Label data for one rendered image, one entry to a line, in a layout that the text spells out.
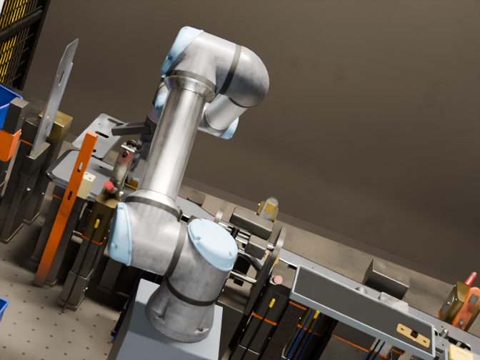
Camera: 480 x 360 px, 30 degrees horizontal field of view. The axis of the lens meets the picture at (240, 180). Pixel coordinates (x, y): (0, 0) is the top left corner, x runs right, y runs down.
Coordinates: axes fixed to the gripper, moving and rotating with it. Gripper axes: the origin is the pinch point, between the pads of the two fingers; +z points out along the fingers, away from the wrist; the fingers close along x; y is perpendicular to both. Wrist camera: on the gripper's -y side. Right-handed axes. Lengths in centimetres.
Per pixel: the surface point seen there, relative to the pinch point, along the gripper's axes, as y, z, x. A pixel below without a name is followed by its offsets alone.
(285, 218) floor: 61, 100, 221
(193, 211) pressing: 20.9, 2.0, 1.2
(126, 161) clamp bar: 0.8, -15.5, -21.9
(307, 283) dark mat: 55, -14, -38
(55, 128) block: -25.5, -2.2, 4.0
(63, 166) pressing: -17.3, 2.2, -6.4
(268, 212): 40.7, -4.6, 7.3
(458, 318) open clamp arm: 105, 1, 7
